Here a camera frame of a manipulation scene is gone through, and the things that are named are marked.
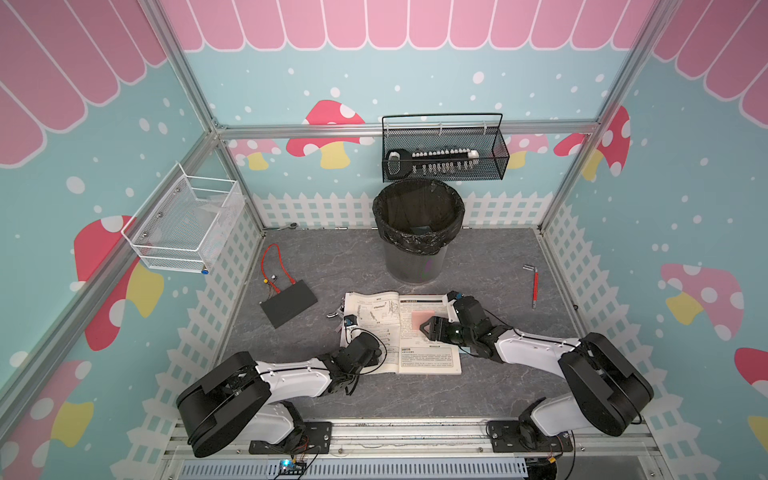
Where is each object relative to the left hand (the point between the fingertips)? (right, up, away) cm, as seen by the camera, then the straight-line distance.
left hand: (372, 349), depth 89 cm
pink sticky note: (+14, +8, +5) cm, 17 cm away
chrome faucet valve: (-12, +10, +5) cm, 16 cm away
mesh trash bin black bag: (+15, +41, +16) cm, 47 cm away
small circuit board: (-19, -23, -17) cm, 34 cm away
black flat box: (-30, +12, +9) cm, 33 cm away
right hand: (+17, +7, 0) cm, 18 cm away
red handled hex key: (+57, +19, +16) cm, 62 cm away
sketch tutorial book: (+7, +8, +4) cm, 11 cm away
